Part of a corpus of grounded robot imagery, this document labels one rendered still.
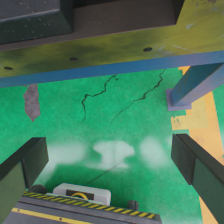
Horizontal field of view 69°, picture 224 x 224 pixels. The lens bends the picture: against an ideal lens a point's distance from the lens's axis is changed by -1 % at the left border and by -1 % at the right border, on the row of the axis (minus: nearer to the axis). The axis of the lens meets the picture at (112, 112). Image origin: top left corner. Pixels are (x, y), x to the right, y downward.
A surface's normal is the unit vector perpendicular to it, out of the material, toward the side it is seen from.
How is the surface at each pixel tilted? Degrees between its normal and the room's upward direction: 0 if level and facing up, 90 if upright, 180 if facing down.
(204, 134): 0
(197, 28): 90
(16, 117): 0
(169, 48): 90
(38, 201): 0
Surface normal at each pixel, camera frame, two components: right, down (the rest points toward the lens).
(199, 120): -0.14, -0.15
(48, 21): 0.07, 0.98
